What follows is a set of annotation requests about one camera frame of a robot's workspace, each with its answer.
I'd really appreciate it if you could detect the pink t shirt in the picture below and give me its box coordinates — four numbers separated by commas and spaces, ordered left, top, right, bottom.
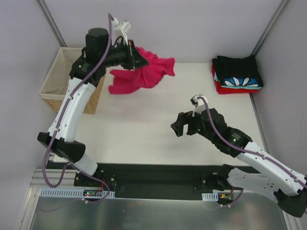
108, 47, 176, 95

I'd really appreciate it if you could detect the red t shirt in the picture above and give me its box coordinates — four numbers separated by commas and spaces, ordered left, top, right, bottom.
211, 65, 259, 94

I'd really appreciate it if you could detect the wicker basket with liner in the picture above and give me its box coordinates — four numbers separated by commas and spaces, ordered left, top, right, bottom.
38, 46, 106, 115

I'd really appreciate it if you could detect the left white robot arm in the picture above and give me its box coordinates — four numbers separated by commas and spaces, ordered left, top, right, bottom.
37, 27, 149, 186

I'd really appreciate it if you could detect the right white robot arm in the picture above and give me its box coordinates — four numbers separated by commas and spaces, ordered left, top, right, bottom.
171, 108, 307, 218

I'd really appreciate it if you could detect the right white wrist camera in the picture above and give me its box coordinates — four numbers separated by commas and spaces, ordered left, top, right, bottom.
190, 94, 209, 116

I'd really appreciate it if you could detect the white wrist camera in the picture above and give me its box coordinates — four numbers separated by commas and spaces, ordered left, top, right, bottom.
112, 17, 132, 44
190, 94, 209, 116

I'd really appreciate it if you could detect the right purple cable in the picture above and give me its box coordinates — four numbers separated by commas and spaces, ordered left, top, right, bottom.
196, 95, 307, 211

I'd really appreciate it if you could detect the purple cable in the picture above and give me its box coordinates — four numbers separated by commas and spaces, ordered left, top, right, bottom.
39, 13, 113, 213
196, 95, 307, 211

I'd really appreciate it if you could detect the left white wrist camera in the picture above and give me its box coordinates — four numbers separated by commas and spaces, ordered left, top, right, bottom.
112, 17, 132, 44

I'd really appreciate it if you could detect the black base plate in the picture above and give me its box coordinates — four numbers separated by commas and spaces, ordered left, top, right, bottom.
45, 162, 264, 199

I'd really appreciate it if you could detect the left aluminium frame post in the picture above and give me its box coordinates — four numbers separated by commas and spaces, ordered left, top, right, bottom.
36, 0, 67, 47

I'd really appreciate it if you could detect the aluminium frame post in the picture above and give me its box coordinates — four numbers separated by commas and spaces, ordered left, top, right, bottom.
251, 0, 291, 56
36, 0, 67, 47

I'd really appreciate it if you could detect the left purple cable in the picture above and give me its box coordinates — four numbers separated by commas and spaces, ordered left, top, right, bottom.
39, 13, 113, 213

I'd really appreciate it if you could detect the right aluminium frame post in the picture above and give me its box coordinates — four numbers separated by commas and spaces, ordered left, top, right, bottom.
251, 0, 291, 56

